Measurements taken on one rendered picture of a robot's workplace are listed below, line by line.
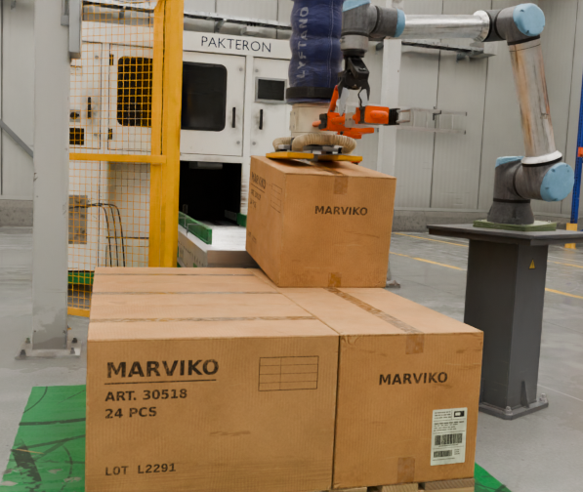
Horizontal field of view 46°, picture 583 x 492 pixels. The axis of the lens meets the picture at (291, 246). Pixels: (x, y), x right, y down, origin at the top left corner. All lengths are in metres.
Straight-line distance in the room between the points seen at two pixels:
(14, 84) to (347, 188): 9.59
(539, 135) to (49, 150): 2.23
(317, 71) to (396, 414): 1.33
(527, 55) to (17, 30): 9.78
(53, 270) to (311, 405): 2.11
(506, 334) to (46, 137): 2.29
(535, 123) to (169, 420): 1.76
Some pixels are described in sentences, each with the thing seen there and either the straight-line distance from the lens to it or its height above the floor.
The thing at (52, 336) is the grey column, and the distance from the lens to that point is 3.64.
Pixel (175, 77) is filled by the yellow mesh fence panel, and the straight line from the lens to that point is 3.64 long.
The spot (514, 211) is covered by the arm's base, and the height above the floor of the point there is 0.83.
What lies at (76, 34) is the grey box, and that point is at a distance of 3.55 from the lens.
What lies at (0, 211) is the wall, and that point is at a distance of 11.44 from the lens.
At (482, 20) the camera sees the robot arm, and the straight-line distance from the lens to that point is 2.79.
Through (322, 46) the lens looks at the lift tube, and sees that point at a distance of 2.61.
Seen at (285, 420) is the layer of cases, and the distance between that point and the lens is 1.73.
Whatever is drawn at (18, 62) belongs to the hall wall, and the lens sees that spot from 11.67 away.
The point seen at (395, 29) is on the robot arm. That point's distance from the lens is 2.40.
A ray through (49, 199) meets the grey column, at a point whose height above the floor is 0.77.
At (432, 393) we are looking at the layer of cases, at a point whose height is 0.38.
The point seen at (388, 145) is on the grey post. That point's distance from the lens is 6.14.
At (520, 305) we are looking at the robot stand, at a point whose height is 0.45.
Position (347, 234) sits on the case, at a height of 0.73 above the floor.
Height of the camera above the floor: 0.92
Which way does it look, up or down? 6 degrees down
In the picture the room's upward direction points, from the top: 2 degrees clockwise
